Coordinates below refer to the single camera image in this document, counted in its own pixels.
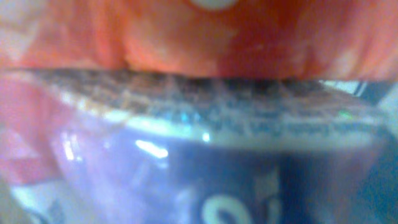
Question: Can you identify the Kleenex tissue multipack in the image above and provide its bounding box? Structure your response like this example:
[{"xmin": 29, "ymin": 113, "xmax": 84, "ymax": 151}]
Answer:
[{"xmin": 0, "ymin": 0, "xmax": 398, "ymax": 224}]

